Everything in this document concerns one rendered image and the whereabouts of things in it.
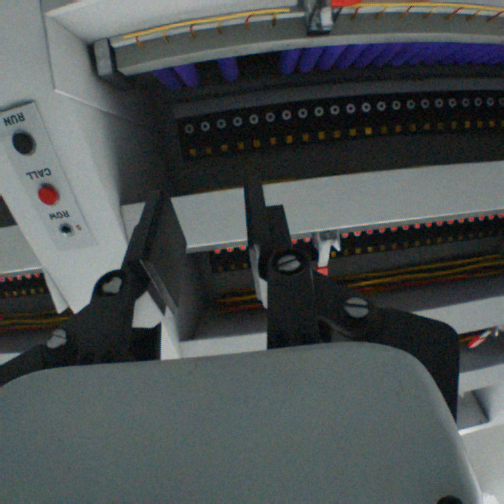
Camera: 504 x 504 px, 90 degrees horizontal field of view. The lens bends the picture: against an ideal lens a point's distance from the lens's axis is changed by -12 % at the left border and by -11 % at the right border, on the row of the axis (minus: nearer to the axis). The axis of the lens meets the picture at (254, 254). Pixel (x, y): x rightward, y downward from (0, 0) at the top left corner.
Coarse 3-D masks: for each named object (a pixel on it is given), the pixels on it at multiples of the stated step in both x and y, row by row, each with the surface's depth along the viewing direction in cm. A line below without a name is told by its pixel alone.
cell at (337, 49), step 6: (324, 48) 25; (330, 48) 24; (336, 48) 23; (342, 48) 23; (324, 54) 25; (330, 54) 25; (336, 54) 24; (318, 60) 27; (324, 60) 26; (330, 60) 26; (318, 66) 28; (324, 66) 28; (330, 66) 28
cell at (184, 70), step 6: (174, 66) 23; (180, 66) 23; (186, 66) 24; (192, 66) 25; (180, 72) 25; (186, 72) 25; (192, 72) 26; (198, 72) 28; (186, 78) 26; (192, 78) 27; (198, 78) 28; (186, 84) 29; (192, 84) 28
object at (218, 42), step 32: (192, 32) 19; (224, 32) 20; (256, 32) 20; (288, 32) 20; (352, 32) 20; (384, 32) 20; (416, 32) 20; (448, 32) 19; (480, 32) 19; (128, 64) 20; (160, 64) 21
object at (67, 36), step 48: (48, 0) 14; (96, 0) 15; (144, 0) 16; (192, 0) 17; (240, 0) 17; (288, 0) 18; (384, 0) 18; (432, 0) 18; (480, 0) 18; (48, 48) 15; (96, 48) 19; (96, 96) 21; (144, 96) 32; (240, 96) 33; (288, 96) 33; (336, 96) 33
